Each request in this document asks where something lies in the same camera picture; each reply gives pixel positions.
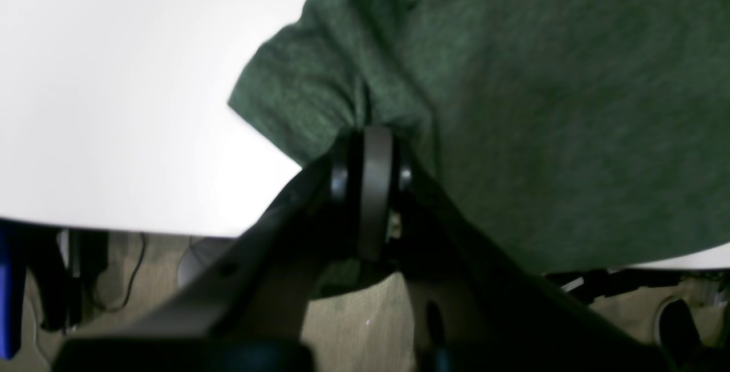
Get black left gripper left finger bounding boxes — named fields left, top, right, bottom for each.
left=52, top=131, right=363, bottom=371

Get dark green long-sleeve shirt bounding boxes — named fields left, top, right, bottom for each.
left=229, top=0, right=729, bottom=273

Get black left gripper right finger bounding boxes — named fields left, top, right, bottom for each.
left=359, top=127, right=673, bottom=371

